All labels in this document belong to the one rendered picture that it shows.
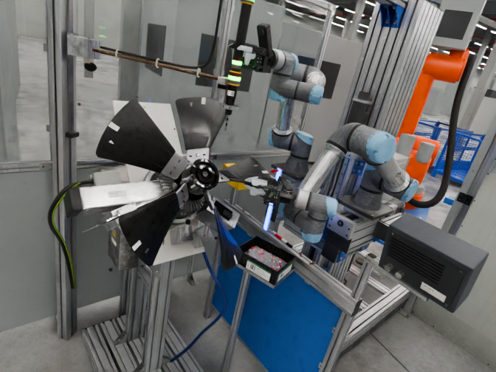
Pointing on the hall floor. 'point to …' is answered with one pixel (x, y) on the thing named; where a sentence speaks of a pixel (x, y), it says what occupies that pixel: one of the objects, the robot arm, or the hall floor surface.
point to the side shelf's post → (123, 292)
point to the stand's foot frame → (92, 342)
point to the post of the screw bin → (236, 321)
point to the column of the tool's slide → (63, 161)
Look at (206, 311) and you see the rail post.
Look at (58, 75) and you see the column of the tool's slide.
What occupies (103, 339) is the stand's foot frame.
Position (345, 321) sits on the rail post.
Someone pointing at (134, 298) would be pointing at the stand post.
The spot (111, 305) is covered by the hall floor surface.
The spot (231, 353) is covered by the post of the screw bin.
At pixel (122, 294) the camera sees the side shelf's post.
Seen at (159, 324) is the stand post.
